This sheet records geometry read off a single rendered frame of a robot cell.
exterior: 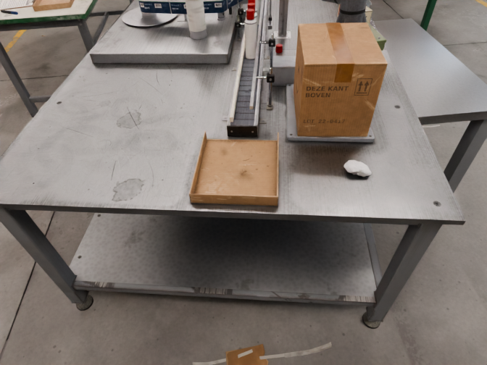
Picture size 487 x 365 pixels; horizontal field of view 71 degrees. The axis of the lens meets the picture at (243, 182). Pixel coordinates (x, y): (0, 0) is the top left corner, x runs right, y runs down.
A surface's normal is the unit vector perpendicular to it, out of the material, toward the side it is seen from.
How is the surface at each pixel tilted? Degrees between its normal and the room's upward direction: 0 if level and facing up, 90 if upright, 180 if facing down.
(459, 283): 0
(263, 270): 1
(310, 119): 90
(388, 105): 0
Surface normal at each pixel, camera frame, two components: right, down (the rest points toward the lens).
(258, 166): -0.04, -0.69
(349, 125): -0.05, 0.72
